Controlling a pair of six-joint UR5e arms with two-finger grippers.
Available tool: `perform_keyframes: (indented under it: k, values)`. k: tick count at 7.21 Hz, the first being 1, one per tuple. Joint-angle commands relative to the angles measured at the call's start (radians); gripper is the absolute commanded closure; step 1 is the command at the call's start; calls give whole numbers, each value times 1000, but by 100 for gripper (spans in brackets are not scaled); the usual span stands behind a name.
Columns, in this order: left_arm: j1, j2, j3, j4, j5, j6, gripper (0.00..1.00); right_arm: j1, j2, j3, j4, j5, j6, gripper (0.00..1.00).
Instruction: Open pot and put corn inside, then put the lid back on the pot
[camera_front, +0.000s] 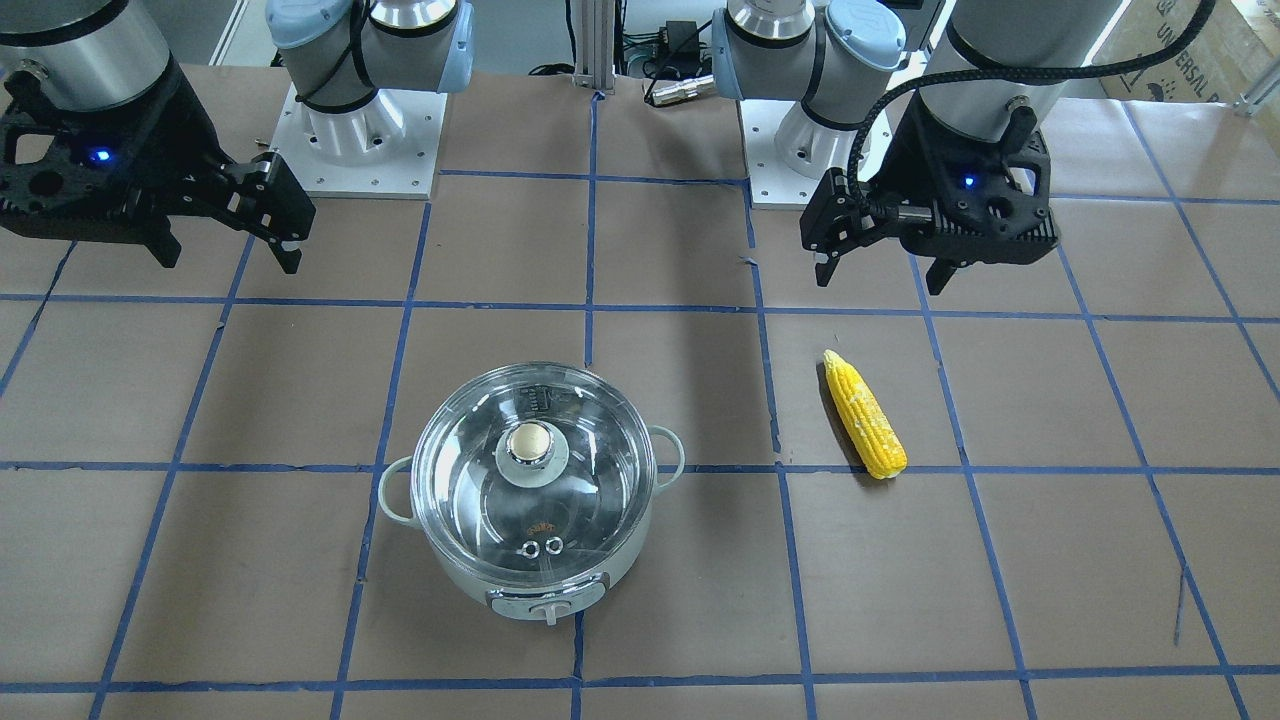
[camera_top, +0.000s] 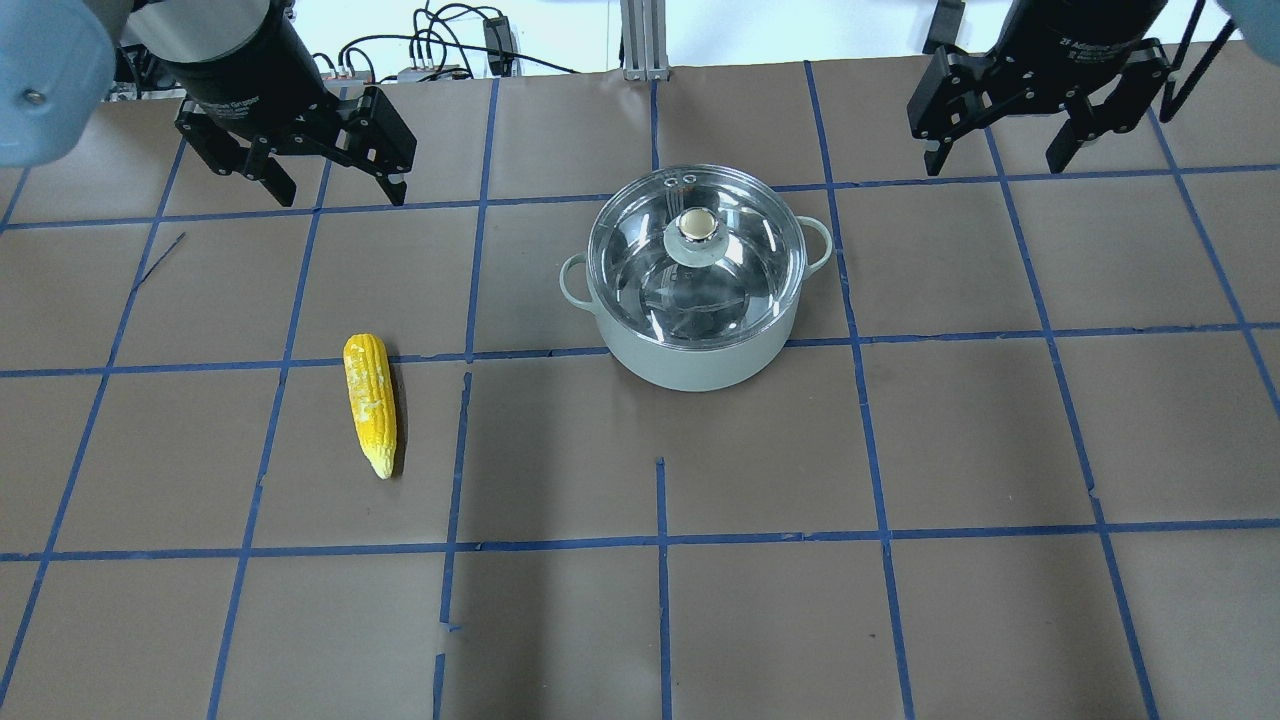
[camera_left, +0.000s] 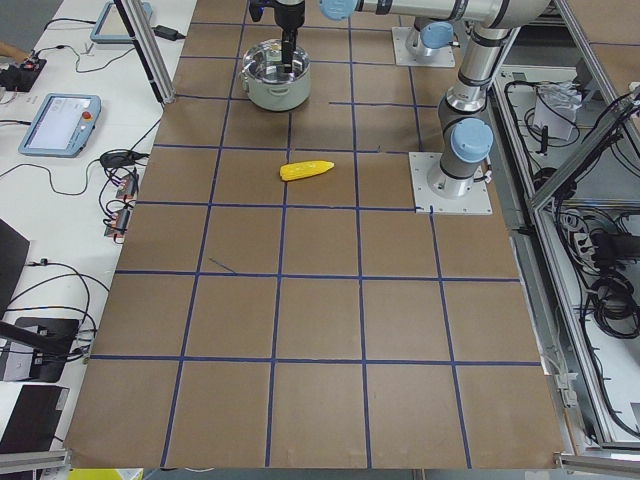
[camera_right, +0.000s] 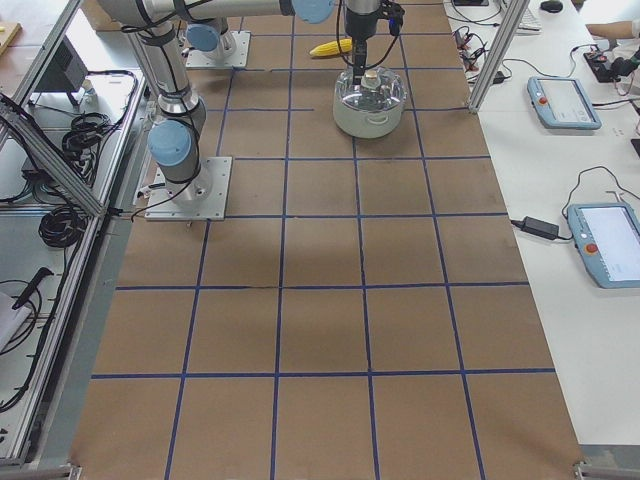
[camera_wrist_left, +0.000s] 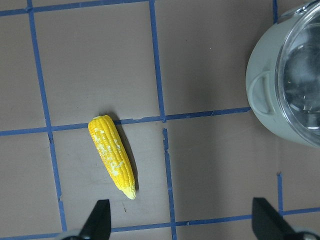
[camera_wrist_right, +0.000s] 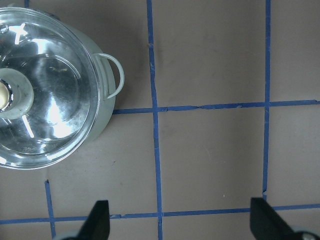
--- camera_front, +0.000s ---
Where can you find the aluminium frame post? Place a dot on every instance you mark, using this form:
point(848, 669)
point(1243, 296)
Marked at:
point(595, 26)

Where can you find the yellow corn cob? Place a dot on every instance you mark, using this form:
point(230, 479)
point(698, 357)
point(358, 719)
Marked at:
point(879, 448)

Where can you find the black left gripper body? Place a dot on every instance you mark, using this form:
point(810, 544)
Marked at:
point(908, 165)

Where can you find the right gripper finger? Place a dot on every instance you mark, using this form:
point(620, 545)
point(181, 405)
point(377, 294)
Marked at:
point(159, 240)
point(261, 197)

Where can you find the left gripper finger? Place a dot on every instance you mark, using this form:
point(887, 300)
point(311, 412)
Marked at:
point(834, 223)
point(941, 271)

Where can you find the cardboard box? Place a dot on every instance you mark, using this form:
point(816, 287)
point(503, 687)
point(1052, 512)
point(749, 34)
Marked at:
point(1235, 48)

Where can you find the glass pot lid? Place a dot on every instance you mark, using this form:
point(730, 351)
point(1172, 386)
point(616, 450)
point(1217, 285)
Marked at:
point(532, 474)

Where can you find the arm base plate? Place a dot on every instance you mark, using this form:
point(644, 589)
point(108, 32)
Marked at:
point(786, 152)
point(386, 150)

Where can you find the pale green cooking pot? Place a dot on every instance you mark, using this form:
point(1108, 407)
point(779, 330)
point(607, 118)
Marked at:
point(545, 603)

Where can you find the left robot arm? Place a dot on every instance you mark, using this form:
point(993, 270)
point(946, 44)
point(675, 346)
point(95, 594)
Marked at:
point(837, 60)

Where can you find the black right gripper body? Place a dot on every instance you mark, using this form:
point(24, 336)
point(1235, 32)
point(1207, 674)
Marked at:
point(178, 128)

